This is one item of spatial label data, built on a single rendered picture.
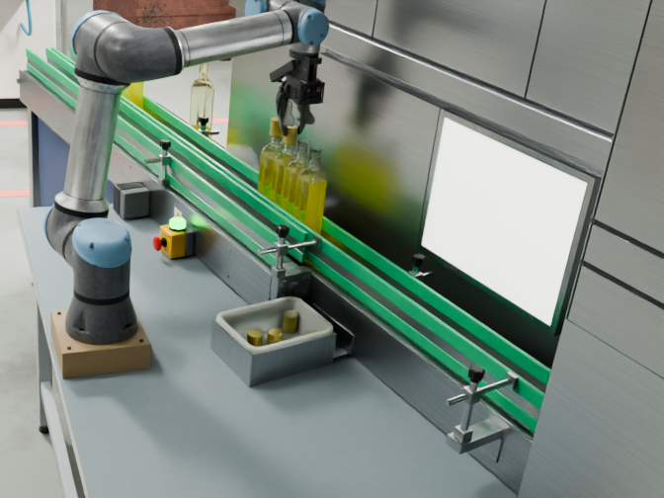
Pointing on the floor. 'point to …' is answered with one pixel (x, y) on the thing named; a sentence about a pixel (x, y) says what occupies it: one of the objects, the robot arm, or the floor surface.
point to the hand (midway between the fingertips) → (290, 128)
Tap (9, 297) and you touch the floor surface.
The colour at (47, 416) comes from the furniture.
